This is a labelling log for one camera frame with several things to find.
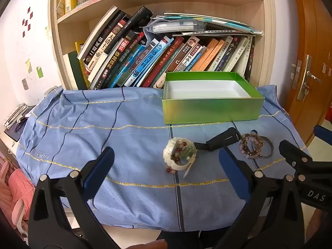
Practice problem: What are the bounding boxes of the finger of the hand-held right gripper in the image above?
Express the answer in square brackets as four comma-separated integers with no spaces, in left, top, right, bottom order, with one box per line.
[279,140,315,177]
[313,125,332,146]

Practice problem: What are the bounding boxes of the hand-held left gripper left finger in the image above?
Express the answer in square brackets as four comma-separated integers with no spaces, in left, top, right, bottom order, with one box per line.
[28,146,123,249]

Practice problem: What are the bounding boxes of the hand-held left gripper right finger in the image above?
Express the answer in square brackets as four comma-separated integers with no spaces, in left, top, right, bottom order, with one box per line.
[207,148,304,249]

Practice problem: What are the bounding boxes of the pink bead bracelet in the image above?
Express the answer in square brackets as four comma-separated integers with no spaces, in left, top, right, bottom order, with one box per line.
[239,133,257,159]

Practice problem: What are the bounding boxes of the black hair clip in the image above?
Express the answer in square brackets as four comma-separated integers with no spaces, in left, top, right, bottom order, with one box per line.
[194,127,242,152]

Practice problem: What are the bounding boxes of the brown bead bracelet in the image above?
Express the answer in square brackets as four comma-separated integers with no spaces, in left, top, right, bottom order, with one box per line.
[245,133,264,157]

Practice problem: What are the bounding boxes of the green bead bracelet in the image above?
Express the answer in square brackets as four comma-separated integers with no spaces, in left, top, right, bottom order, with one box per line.
[179,146,197,160]

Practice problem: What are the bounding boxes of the dark red bead bracelet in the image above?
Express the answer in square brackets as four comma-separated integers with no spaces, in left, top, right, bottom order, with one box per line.
[166,141,188,175]

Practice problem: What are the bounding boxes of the white bead bracelet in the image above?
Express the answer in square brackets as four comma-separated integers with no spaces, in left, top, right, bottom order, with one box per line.
[163,137,198,174]

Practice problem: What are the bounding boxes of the green cardboard box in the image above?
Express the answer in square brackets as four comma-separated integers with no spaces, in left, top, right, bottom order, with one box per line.
[162,71,265,124]

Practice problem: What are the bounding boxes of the person's right forearm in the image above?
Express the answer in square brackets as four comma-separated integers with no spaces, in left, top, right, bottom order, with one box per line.
[304,207,326,242]

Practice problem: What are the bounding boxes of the blue striped cloth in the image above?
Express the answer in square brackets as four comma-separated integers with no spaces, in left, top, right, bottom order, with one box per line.
[16,84,310,232]

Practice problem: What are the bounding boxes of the person's leg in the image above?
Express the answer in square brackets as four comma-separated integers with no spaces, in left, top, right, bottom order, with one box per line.
[156,229,223,249]

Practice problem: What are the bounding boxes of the pink chair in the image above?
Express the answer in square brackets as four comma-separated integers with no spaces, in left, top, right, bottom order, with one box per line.
[0,161,36,239]

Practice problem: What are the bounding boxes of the stack of notebooks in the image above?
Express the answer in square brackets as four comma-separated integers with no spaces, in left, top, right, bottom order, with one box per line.
[2,104,37,142]

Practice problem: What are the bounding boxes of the brown wooden door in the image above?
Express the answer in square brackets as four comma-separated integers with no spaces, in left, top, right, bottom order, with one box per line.
[270,0,332,146]

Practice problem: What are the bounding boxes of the wooden bookshelf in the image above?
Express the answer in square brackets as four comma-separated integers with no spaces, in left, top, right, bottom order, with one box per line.
[48,0,277,91]

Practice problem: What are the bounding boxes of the row of leaning books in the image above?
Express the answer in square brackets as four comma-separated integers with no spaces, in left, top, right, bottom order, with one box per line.
[63,5,256,90]

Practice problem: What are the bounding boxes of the pile of flat magazines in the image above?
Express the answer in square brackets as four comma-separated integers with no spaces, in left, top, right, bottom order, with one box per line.
[144,13,264,37]

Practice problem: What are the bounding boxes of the metal door lock handle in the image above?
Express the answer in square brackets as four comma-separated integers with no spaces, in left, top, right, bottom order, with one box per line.
[290,54,318,100]

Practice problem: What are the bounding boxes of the red wall stickers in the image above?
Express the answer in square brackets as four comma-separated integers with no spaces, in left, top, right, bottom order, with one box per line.
[22,6,33,37]

